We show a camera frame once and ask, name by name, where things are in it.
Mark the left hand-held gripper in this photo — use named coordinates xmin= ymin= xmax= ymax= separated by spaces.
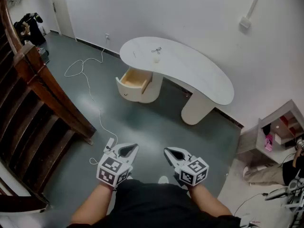
xmin=96 ymin=142 xmax=140 ymax=189

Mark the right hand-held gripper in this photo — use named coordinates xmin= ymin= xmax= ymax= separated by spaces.
xmin=163 ymin=147 xmax=209 ymax=187

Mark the large wooden drawer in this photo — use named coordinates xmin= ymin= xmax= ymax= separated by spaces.
xmin=115 ymin=66 xmax=153 ymax=102

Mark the person's right forearm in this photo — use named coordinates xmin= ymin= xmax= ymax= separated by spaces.
xmin=187 ymin=183 xmax=232 ymax=219

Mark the person's left forearm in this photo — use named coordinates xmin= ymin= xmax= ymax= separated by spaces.
xmin=71 ymin=183 xmax=114 ymax=224

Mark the white kidney-shaped desk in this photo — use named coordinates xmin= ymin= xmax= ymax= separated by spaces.
xmin=115 ymin=36 xmax=235 ymax=125

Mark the white power strip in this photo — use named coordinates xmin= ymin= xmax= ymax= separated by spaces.
xmin=104 ymin=137 xmax=115 ymax=154

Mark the person's black clothing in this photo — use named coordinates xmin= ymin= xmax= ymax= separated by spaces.
xmin=66 ymin=179 xmax=242 ymax=228

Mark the pink packet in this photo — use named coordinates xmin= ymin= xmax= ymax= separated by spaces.
xmin=265 ymin=134 xmax=274 ymax=152

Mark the brown wooden staircase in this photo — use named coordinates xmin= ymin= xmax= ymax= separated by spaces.
xmin=0 ymin=0 xmax=97 ymax=214

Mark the grey shelf unit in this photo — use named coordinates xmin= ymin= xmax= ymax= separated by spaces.
xmin=257 ymin=99 xmax=304 ymax=163

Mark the white door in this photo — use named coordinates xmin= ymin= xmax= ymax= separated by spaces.
xmin=46 ymin=0 xmax=77 ymax=39

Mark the white floor cable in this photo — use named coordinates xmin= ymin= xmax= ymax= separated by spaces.
xmin=64 ymin=38 xmax=119 ymax=143

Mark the black thin cable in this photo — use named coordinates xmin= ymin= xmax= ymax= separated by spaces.
xmin=234 ymin=192 xmax=269 ymax=217

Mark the grey floor machine with hose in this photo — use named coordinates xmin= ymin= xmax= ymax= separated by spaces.
xmin=38 ymin=47 xmax=51 ymax=65

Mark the white wall conduit box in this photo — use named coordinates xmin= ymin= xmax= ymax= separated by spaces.
xmin=238 ymin=0 xmax=265 ymax=29

